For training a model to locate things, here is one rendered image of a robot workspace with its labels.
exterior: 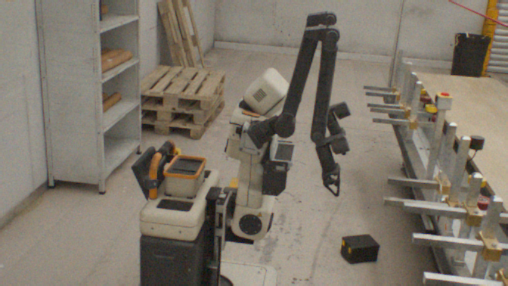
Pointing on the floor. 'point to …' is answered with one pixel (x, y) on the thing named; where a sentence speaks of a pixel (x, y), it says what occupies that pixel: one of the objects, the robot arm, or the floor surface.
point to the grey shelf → (88, 87)
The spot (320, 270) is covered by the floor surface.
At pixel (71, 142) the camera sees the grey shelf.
